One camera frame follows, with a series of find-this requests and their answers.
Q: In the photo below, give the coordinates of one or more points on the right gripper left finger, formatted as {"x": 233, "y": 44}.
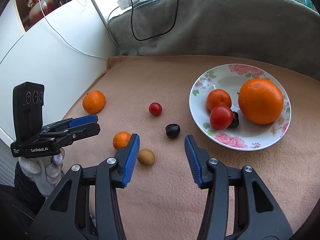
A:
{"x": 84, "y": 204}

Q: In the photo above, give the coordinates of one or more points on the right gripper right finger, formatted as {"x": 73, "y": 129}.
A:
{"x": 257, "y": 215}

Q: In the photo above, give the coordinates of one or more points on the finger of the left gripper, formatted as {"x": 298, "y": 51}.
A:
{"x": 69, "y": 123}
{"x": 67, "y": 136}

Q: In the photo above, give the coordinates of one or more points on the large orange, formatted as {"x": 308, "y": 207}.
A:
{"x": 260, "y": 101}
{"x": 94, "y": 102}

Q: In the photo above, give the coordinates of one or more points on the small mandarin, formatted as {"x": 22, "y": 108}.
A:
{"x": 218, "y": 97}
{"x": 121, "y": 139}

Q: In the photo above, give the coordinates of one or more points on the small brown kiwi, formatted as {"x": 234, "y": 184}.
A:
{"x": 146, "y": 157}

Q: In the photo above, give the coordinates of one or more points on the small red cherry tomato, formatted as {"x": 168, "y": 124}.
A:
{"x": 155, "y": 109}

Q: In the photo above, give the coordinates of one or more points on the dark plum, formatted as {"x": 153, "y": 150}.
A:
{"x": 235, "y": 121}
{"x": 172, "y": 131}

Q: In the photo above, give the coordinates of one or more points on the left white gloved hand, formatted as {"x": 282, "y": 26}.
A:
{"x": 45, "y": 172}

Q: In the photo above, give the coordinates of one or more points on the beige cloth mat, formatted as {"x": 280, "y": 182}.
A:
{"x": 196, "y": 115}

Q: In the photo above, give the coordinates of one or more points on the dark plum in plate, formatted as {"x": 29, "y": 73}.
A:
{"x": 235, "y": 121}

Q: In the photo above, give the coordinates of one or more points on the red tomato in plate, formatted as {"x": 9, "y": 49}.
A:
{"x": 221, "y": 117}

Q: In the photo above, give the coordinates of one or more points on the large orange in plate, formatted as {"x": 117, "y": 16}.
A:
{"x": 260, "y": 101}

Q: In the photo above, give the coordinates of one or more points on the small mandarin in plate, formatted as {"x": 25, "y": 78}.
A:
{"x": 218, "y": 97}

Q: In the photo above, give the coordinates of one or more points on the white power strip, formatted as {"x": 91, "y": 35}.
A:
{"x": 124, "y": 4}

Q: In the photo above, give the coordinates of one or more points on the grey blanket covered backrest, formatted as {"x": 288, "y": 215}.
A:
{"x": 280, "y": 32}

